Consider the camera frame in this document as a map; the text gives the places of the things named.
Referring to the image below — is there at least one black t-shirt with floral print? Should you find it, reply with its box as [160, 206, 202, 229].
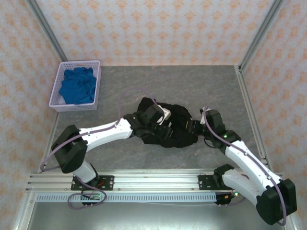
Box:
[133, 97, 200, 148]

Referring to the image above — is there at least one small green circuit board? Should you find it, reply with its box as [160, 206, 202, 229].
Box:
[224, 190, 245, 201]
[81, 193, 101, 201]

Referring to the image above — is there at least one blue crumpled cloth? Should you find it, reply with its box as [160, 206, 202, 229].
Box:
[59, 67, 96, 105]

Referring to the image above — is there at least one lavender plastic basket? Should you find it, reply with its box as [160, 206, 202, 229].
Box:
[48, 60, 101, 113]

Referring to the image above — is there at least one steel sheet lower panel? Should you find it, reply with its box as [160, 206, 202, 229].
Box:
[26, 202, 288, 230]

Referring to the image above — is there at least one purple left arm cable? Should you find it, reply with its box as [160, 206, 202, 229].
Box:
[39, 88, 159, 210]

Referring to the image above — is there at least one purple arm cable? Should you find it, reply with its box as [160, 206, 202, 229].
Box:
[39, 88, 159, 210]
[202, 107, 287, 226]

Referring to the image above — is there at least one aluminium table side rail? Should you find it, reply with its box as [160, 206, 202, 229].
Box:
[236, 66, 274, 172]
[37, 112, 60, 173]

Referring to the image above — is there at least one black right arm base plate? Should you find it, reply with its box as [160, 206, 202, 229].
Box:
[198, 174, 243, 191]

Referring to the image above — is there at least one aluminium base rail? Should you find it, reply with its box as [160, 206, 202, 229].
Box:
[26, 169, 288, 192]

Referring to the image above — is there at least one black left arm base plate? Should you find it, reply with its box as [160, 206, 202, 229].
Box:
[71, 175, 115, 191]

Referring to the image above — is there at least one grey slotted cable duct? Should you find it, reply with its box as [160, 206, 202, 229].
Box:
[35, 193, 218, 203]

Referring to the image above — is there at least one aluminium frame post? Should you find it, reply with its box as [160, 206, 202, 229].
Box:
[26, 0, 69, 63]
[238, 0, 285, 72]

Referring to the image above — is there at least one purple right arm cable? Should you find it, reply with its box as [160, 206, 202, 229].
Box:
[202, 107, 287, 226]

